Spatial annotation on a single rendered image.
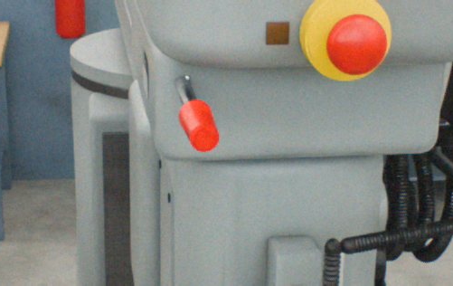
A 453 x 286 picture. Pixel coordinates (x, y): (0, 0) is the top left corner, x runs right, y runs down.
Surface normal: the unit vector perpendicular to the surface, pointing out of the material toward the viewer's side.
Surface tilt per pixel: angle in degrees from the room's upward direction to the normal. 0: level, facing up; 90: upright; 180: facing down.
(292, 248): 0
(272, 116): 90
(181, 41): 99
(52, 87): 90
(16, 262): 0
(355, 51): 92
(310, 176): 83
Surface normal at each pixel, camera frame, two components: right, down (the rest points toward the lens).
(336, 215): 0.25, 0.32
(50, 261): 0.02, -0.95
